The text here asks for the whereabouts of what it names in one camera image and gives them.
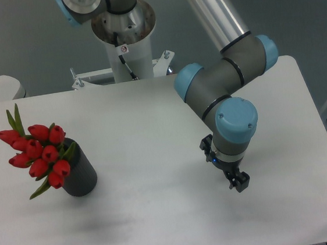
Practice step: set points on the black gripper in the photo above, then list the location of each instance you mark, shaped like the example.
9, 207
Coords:
238, 180

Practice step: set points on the red tulip bouquet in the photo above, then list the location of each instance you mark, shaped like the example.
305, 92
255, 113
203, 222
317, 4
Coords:
43, 150

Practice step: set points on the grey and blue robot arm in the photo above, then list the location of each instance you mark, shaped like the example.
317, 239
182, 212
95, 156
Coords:
208, 92

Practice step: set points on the dark grey ribbed vase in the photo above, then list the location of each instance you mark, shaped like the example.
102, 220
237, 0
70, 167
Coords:
83, 177

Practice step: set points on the white chair armrest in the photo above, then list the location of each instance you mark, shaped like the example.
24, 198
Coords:
11, 89

